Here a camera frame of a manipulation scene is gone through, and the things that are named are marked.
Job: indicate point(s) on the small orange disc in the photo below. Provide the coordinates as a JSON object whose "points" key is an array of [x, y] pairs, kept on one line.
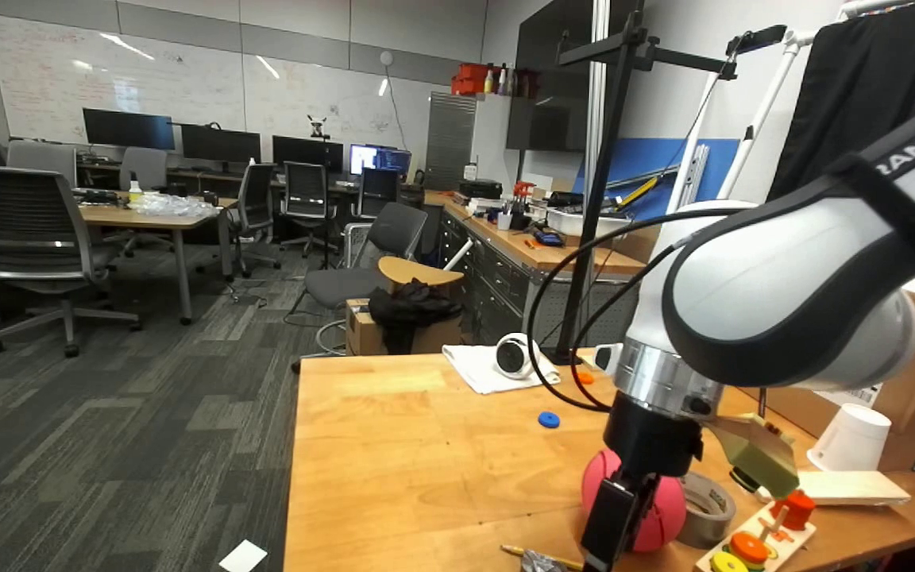
{"points": [[587, 375]]}

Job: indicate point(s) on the wooden toy peg board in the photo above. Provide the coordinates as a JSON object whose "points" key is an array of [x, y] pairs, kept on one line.
{"points": [[778, 541]]}

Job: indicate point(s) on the black wall screen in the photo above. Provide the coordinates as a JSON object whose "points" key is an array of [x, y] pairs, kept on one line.
{"points": [[542, 74]]}

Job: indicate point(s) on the small cardboard box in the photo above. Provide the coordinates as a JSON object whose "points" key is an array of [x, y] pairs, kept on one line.
{"points": [[359, 330]]}

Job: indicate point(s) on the grey tape roll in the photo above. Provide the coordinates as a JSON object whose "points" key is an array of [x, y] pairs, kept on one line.
{"points": [[714, 512]]}

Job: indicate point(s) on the black bag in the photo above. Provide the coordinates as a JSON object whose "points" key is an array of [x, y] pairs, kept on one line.
{"points": [[412, 306]]}

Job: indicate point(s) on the white paper pad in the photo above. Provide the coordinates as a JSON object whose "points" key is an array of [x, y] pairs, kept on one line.
{"points": [[474, 369]]}

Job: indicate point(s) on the white plastic bin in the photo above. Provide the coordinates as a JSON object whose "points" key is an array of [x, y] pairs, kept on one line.
{"points": [[587, 223]]}

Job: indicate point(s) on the yellow tool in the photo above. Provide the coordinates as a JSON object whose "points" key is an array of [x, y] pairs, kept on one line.
{"points": [[542, 556]]}

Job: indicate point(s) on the white pole stand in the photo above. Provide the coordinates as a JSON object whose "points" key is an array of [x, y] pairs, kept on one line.
{"points": [[706, 127]]}

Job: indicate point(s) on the black camera stand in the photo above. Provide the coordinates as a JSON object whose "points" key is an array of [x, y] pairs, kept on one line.
{"points": [[604, 161]]}

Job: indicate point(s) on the red container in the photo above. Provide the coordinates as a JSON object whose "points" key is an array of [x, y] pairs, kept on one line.
{"points": [[468, 81]]}

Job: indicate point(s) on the grey metal cabinet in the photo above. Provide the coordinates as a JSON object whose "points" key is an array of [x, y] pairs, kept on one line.
{"points": [[449, 136]]}

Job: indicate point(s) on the wooden workbench with drawers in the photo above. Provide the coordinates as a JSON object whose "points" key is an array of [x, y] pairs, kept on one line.
{"points": [[501, 272]]}

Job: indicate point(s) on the wall whiteboard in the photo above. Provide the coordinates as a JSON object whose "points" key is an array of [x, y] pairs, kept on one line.
{"points": [[160, 74]]}

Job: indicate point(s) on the lit blue computer monitor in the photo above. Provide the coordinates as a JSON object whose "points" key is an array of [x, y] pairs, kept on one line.
{"points": [[380, 161]]}

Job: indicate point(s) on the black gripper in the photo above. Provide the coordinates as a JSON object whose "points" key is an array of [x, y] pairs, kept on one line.
{"points": [[652, 436]]}

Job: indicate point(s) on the white tape roll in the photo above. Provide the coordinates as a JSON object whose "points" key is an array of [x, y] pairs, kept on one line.
{"points": [[509, 357]]}

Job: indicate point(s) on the small blue disc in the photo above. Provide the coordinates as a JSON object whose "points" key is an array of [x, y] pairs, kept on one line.
{"points": [[548, 419]]}

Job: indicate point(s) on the olive wrist camera box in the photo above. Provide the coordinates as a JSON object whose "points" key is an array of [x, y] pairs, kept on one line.
{"points": [[759, 464]]}

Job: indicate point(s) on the white flat board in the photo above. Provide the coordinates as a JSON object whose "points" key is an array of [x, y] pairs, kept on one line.
{"points": [[849, 488]]}

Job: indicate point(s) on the red toy peg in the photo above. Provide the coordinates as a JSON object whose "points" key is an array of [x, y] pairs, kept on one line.
{"points": [[793, 510]]}

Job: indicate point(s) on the black computer monitor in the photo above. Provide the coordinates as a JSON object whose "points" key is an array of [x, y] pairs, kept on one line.
{"points": [[129, 127], [219, 144], [306, 152]]}

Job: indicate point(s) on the white paper sheet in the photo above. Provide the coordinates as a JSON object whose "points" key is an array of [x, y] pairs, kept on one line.
{"points": [[243, 556]]}

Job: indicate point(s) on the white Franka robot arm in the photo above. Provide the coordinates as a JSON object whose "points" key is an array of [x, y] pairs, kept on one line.
{"points": [[794, 275]]}

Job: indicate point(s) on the white paper cup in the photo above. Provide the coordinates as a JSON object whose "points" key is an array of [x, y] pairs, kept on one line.
{"points": [[853, 436]]}

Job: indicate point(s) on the large grey office chair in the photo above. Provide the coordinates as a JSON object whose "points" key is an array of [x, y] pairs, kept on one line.
{"points": [[22, 225]]}

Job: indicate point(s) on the black office chair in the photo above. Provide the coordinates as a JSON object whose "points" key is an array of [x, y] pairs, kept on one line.
{"points": [[306, 195], [255, 207]]}

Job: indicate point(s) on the wooden office desk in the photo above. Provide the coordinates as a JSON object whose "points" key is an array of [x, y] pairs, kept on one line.
{"points": [[151, 218]]}

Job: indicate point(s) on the pink rubber ball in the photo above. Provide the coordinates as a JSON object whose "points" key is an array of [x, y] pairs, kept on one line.
{"points": [[667, 512]]}

